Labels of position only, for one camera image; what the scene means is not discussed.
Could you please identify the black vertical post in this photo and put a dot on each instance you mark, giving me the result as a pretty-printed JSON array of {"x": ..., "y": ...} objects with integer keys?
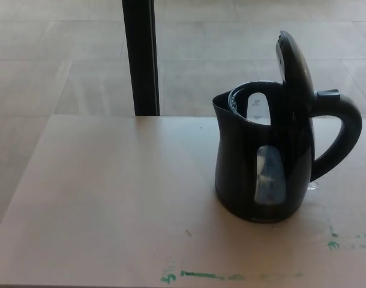
[{"x": 140, "y": 57}]

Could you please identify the black electric kettle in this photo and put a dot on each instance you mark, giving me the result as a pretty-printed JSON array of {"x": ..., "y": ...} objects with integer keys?
[{"x": 240, "y": 168}]

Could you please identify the small clear plastic piece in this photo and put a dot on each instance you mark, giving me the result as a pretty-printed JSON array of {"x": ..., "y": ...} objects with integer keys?
[{"x": 314, "y": 185}]

